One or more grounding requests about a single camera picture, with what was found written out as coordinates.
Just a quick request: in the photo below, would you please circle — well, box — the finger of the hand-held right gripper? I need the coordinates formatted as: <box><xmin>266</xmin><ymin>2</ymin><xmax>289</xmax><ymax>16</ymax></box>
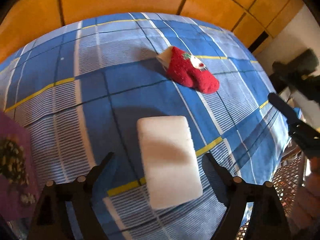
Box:
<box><xmin>272</xmin><ymin>61</ymin><xmax>320</xmax><ymax>102</ymax></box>
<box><xmin>268</xmin><ymin>92</ymin><xmax>302</xmax><ymax>130</ymax></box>

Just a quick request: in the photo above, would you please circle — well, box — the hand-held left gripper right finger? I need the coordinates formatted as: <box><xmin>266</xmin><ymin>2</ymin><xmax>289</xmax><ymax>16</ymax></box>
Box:
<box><xmin>202</xmin><ymin>152</ymin><xmax>292</xmax><ymax>240</ymax></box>

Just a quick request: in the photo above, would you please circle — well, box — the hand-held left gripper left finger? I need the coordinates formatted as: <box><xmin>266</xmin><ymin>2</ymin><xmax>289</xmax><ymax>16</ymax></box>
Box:
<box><xmin>27</xmin><ymin>152</ymin><xmax>117</xmax><ymax>240</ymax></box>

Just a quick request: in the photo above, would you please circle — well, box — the purple cardboard box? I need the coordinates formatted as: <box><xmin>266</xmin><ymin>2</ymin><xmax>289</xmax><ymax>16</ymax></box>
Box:
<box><xmin>0</xmin><ymin>111</ymin><xmax>42</xmax><ymax>220</ymax></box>

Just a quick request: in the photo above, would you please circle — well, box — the red fluffy sock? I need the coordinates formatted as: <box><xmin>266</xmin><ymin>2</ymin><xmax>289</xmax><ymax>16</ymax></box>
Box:
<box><xmin>156</xmin><ymin>46</ymin><xmax>220</xmax><ymax>94</ymax></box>

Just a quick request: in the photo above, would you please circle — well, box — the person's right forearm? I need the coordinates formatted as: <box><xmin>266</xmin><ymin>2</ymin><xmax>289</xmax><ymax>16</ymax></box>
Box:
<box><xmin>291</xmin><ymin>160</ymin><xmax>320</xmax><ymax>233</ymax></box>

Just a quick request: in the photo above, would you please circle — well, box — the blue plaid bed sheet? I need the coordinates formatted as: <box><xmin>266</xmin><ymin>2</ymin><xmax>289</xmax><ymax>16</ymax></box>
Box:
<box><xmin>0</xmin><ymin>12</ymin><xmax>304</xmax><ymax>240</ymax></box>

